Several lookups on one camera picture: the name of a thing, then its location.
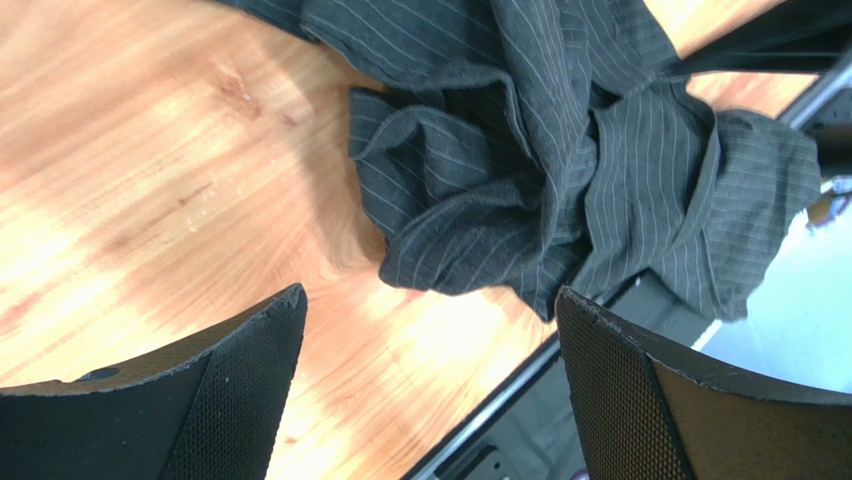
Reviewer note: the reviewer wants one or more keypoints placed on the aluminium rail frame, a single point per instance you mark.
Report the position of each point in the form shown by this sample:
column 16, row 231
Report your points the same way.
column 798, row 327

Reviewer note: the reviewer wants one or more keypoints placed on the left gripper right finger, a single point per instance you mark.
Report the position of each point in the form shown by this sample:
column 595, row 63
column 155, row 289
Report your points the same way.
column 647, row 407

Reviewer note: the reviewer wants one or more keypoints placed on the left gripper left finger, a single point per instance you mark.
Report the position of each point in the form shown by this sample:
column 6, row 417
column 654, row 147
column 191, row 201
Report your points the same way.
column 207, row 406

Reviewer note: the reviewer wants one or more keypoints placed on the black pinstriped long sleeve shirt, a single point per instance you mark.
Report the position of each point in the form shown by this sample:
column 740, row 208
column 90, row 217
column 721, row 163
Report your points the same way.
column 543, row 144

